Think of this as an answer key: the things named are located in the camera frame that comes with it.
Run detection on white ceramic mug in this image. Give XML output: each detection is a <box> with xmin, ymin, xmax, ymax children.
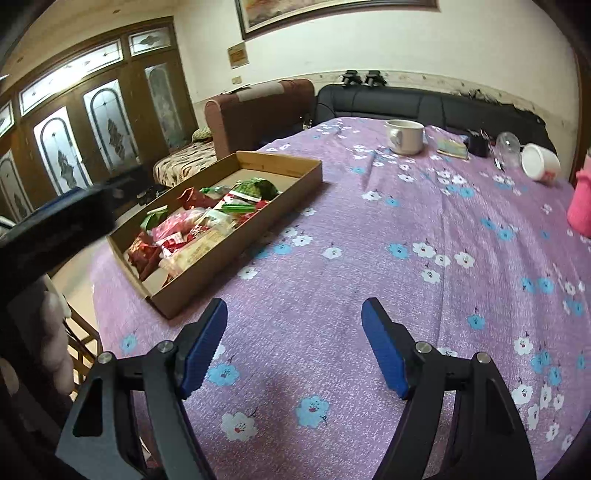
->
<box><xmin>385</xmin><ymin>119</ymin><xmax>424</xmax><ymax>155</ymax></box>

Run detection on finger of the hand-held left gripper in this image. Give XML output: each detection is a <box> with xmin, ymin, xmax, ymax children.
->
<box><xmin>0</xmin><ymin>181</ymin><xmax>117</xmax><ymax>296</ymax></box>

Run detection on clear plastic cup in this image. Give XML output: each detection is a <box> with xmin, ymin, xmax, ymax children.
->
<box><xmin>495</xmin><ymin>131</ymin><xmax>525</xmax><ymax>169</ymax></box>

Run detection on black pouch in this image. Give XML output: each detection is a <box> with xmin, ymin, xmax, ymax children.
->
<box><xmin>466</xmin><ymin>131</ymin><xmax>490</xmax><ymax>158</ymax></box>

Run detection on shallow cardboard box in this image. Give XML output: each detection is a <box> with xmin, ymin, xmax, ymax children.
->
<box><xmin>107</xmin><ymin>151</ymin><xmax>323</xmax><ymax>320</ymax></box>

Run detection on framed painting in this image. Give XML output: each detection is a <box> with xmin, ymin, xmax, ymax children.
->
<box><xmin>235</xmin><ymin>0</ymin><xmax>439</xmax><ymax>40</ymax></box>

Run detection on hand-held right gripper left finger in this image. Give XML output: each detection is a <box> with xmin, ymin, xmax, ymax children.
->
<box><xmin>54</xmin><ymin>298</ymin><xmax>228</xmax><ymax>480</ymax></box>

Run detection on green booklet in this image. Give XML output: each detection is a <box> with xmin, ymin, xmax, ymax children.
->
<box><xmin>436</xmin><ymin>137</ymin><xmax>469</xmax><ymax>160</ymax></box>

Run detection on patterned daybed mattress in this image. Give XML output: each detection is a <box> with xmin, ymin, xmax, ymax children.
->
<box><xmin>154</xmin><ymin>138</ymin><xmax>218</xmax><ymax>188</ymax></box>

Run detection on person's left hand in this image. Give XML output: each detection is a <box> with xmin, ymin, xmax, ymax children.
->
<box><xmin>39</xmin><ymin>276</ymin><xmax>75</xmax><ymax>393</ymax></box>

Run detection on brown armchair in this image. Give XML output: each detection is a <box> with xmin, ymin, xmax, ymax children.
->
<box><xmin>205</xmin><ymin>78</ymin><xmax>315</xmax><ymax>160</ymax></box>

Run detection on yellow wall notice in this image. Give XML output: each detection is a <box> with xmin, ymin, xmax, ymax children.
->
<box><xmin>228</xmin><ymin>41</ymin><xmax>250</xmax><ymax>70</ymax></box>

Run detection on black leather sofa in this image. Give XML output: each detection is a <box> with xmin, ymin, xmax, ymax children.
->
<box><xmin>316</xmin><ymin>83</ymin><xmax>555</xmax><ymax>153</ymax></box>

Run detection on pink knitted cup cover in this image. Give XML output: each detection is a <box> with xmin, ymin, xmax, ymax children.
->
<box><xmin>567</xmin><ymin>148</ymin><xmax>591</xmax><ymax>238</ymax></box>

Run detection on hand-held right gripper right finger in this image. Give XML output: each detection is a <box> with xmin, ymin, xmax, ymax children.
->
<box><xmin>361</xmin><ymin>298</ymin><xmax>539</xmax><ymax>480</ymax></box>

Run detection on pile of assorted snack packets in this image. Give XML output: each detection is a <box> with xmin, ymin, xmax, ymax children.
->
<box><xmin>126</xmin><ymin>178</ymin><xmax>281</xmax><ymax>282</ymax></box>

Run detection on wooden chair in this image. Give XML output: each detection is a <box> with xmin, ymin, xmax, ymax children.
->
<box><xmin>65</xmin><ymin>295</ymin><xmax>103</xmax><ymax>386</ymax></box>

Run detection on wooden glass-panel doors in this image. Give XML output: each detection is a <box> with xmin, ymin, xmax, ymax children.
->
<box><xmin>0</xmin><ymin>17</ymin><xmax>197</xmax><ymax>222</ymax></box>

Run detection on purple floral tablecloth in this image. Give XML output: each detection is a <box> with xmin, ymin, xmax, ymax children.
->
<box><xmin>90</xmin><ymin>117</ymin><xmax>591</xmax><ymax>480</ymax></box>

